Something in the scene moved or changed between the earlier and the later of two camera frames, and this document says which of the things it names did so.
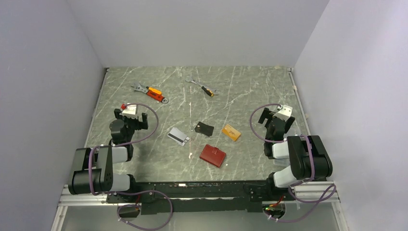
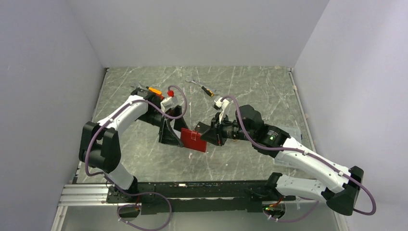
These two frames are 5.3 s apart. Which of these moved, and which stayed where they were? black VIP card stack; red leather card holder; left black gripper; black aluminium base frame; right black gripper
Moved: left black gripper; red leather card holder; right black gripper
Stayed: black aluminium base frame; black VIP card stack
